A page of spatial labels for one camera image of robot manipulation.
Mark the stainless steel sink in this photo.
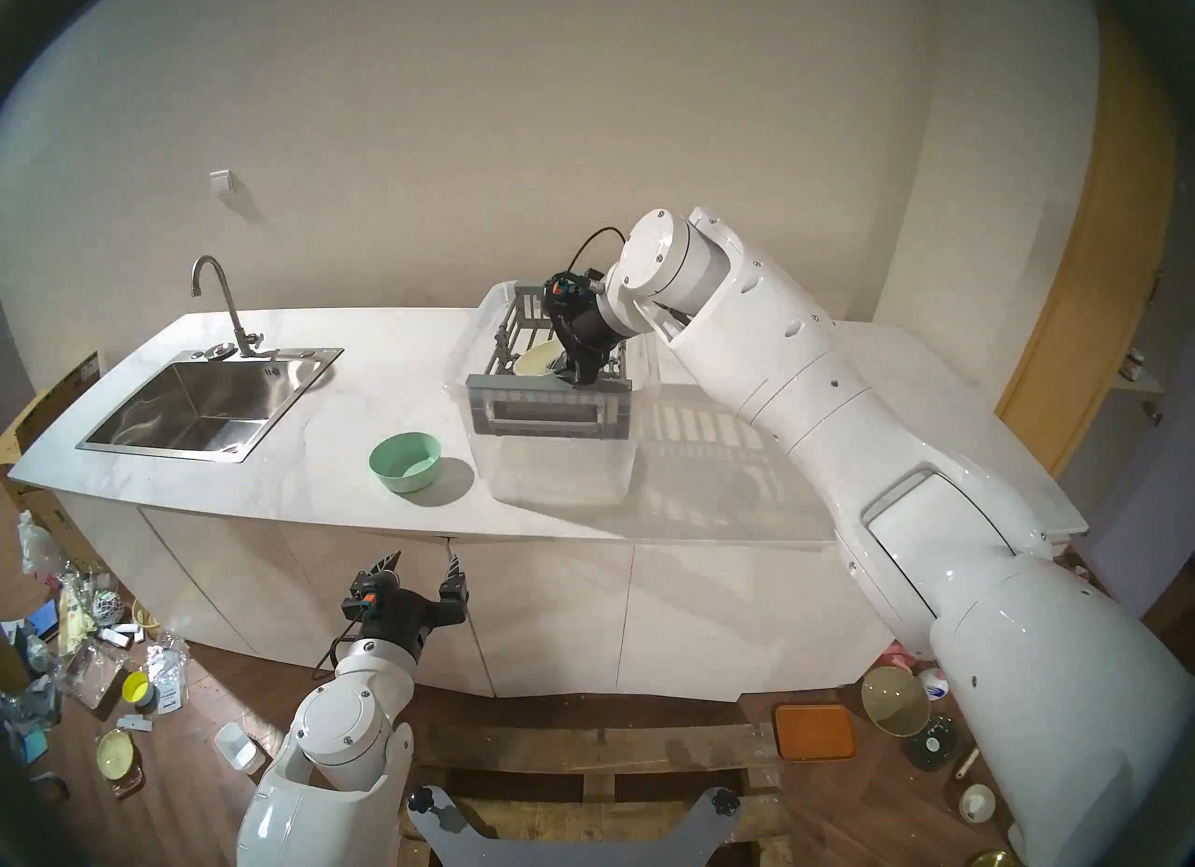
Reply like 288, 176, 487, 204
76, 346, 344, 464

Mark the wooden door frame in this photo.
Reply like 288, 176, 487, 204
994, 0, 1177, 479

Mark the yellow snack package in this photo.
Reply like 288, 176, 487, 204
56, 571, 94, 651

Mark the white plastic bag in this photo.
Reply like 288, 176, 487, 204
17, 508, 62, 577

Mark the grey lavender door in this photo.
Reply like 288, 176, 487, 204
1055, 268, 1195, 633

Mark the white marble kitchen counter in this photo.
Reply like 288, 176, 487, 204
5, 307, 1091, 700

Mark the orange rectangular tray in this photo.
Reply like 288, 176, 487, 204
774, 704, 858, 763

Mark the amber glass plate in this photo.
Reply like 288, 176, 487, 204
860, 666, 931, 737

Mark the wooden pallet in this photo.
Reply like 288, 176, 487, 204
401, 720, 794, 867

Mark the pale yellow bowl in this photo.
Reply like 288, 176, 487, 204
95, 728, 146, 796

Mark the clear bag with papers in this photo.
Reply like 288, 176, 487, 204
143, 632, 190, 715

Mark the curved steel faucet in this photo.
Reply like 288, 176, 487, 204
190, 255, 278, 358

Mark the white plastic container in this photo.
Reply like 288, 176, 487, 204
214, 721, 267, 775

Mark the clear plastic storage bin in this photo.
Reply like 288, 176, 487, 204
442, 279, 662, 505

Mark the dark glass lid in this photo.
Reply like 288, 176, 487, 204
903, 714, 960, 773

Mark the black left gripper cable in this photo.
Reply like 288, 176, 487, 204
313, 622, 360, 670

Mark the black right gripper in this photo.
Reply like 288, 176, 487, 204
544, 269, 628, 388

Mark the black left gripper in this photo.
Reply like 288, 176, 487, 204
341, 550, 470, 660

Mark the clear plastic bag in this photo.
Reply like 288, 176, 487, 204
61, 636, 127, 709

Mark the mint green bowl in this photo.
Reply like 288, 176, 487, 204
369, 432, 443, 494

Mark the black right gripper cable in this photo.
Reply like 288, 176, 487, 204
567, 226, 628, 278

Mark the brown cardboard box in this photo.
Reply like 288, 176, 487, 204
0, 350, 104, 558

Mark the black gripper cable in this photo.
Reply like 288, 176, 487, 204
567, 226, 628, 278
313, 622, 360, 670

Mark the grey dish drying rack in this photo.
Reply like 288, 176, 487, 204
466, 283, 636, 437

